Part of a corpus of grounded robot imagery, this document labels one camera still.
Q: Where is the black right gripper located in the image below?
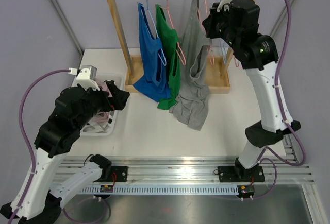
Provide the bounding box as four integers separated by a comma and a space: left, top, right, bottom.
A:
204, 2, 240, 49

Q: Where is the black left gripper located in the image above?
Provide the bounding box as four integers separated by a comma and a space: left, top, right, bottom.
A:
74, 80, 129, 130

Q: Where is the pink tank top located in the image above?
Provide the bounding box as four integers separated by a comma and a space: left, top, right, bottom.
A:
87, 79, 113, 126

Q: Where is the light blue hanger of pink top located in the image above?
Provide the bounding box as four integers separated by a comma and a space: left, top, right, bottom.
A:
215, 0, 227, 65

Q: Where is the pink hanger of grey top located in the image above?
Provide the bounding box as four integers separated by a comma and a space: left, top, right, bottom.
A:
197, 0, 215, 66

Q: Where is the black white striped tank top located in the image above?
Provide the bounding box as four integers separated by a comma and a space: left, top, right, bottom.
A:
82, 113, 113, 133

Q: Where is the green tank top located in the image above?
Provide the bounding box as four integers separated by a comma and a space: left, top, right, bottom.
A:
155, 4, 181, 110

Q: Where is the pink hanger of green top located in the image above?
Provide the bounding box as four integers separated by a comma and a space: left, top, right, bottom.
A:
163, 0, 186, 66

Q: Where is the grey tank top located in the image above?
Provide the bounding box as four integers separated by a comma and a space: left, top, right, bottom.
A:
169, 0, 211, 131

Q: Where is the pink hanger of striped top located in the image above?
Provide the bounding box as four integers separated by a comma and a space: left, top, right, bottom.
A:
233, 55, 240, 68

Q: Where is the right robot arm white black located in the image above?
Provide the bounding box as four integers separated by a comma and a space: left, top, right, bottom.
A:
202, 0, 301, 181

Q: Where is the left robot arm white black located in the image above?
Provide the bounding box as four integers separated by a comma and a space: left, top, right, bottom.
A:
1, 81, 130, 223

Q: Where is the blue tank top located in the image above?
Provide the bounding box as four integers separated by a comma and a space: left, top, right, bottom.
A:
133, 2, 171, 102

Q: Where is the light blue hanger left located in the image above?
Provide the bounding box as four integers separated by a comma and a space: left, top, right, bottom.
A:
146, 0, 167, 66

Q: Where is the white plastic basket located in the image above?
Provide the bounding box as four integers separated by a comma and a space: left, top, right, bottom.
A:
80, 73, 124, 137

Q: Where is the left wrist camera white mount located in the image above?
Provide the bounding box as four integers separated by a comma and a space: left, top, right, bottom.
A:
69, 65, 100, 90

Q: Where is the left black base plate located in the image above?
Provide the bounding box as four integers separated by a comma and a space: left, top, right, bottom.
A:
100, 166, 128, 183

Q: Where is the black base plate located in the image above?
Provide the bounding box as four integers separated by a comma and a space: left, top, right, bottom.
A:
213, 165, 265, 183
100, 166, 128, 183

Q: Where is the white slotted cable duct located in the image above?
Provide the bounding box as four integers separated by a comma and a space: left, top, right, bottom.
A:
79, 184, 238, 195

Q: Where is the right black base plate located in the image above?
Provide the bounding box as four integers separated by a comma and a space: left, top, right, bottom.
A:
213, 165, 265, 183

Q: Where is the aluminium rail frame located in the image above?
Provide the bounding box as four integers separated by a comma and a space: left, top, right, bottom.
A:
34, 136, 316, 186

